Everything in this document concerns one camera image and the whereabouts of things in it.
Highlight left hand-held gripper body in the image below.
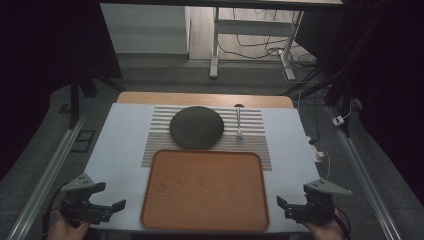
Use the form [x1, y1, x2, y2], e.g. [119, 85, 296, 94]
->
[59, 173, 114, 226]

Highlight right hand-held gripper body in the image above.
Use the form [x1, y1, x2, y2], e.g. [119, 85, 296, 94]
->
[284, 178, 353, 225]

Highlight person's right hand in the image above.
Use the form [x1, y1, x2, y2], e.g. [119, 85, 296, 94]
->
[301, 209, 346, 240]

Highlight person's left hand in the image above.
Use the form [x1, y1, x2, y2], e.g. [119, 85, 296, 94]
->
[46, 211, 93, 240]

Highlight white plug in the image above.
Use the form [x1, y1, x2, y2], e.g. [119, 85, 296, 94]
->
[311, 146, 326, 164]

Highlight white table sheet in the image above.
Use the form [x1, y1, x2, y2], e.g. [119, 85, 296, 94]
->
[83, 102, 321, 234]

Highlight striped woven placemat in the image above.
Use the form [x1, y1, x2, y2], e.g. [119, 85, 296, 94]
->
[141, 106, 273, 172]

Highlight orange wooden tray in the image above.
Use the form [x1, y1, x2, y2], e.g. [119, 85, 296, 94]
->
[140, 149, 270, 233]

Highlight black stand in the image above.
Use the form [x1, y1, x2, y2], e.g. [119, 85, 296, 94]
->
[279, 0, 388, 138]
[67, 63, 128, 130]

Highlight dark round plate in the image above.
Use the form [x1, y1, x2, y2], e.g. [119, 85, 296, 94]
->
[169, 105, 225, 150]

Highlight wooden table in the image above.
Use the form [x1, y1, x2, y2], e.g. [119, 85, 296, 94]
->
[116, 91, 295, 110]

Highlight white cabinet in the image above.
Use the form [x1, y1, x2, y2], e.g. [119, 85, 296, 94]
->
[99, 3, 191, 55]

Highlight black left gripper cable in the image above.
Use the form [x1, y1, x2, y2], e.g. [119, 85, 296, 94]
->
[41, 187, 64, 239]

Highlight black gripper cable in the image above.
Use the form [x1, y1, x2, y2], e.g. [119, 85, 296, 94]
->
[333, 212, 352, 240]
[41, 187, 64, 239]

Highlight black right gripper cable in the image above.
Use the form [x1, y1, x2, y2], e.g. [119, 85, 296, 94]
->
[333, 212, 352, 240]

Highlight aluminium rail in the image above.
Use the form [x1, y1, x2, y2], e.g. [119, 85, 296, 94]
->
[6, 113, 88, 240]
[328, 105, 403, 240]

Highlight black floor cables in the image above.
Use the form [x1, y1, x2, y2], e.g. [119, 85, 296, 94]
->
[217, 9, 318, 69]

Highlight white desk frame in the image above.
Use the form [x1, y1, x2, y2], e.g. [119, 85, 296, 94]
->
[209, 6, 305, 82]

